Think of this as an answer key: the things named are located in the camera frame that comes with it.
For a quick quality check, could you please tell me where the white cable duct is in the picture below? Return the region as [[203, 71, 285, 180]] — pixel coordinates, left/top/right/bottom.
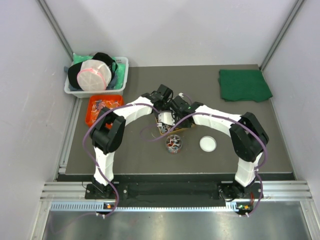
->
[[50, 201, 249, 213]]

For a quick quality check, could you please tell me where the black cap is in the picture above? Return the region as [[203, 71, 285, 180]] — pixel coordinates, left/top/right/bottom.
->
[[67, 52, 119, 90]]

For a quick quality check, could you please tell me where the dark green folded cloth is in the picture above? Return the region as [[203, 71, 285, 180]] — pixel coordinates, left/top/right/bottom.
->
[[218, 69, 273, 103]]

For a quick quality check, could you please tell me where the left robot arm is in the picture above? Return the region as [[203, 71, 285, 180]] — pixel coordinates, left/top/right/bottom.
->
[[85, 84, 173, 199]]

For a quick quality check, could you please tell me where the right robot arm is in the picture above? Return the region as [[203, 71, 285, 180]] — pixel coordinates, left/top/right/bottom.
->
[[167, 96, 269, 200]]

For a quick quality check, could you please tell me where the white plastic basket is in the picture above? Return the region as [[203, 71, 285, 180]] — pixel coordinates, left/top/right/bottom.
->
[[64, 52, 129, 99]]

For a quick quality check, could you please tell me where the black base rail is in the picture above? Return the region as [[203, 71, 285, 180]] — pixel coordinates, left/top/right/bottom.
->
[[56, 172, 270, 207]]

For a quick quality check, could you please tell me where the white round lid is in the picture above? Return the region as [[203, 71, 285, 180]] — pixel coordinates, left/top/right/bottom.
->
[[199, 136, 217, 153]]

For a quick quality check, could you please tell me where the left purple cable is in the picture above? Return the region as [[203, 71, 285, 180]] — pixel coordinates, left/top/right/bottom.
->
[[82, 93, 193, 218]]

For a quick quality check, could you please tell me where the orange candy tray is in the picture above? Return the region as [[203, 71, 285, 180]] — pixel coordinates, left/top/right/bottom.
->
[[84, 95, 124, 127]]

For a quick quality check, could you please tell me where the clear plastic cup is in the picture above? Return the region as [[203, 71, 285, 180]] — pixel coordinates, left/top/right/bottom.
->
[[165, 134, 183, 154]]

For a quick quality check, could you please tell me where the green patterned cloth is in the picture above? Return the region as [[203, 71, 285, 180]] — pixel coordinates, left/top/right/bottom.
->
[[67, 52, 126, 91]]

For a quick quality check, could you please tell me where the tan candy box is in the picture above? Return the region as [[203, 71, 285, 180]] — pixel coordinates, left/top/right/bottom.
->
[[154, 113, 195, 136]]

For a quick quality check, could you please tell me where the white mesh laundry bag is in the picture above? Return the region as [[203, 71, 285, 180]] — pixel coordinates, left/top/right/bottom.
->
[[76, 59, 112, 92]]

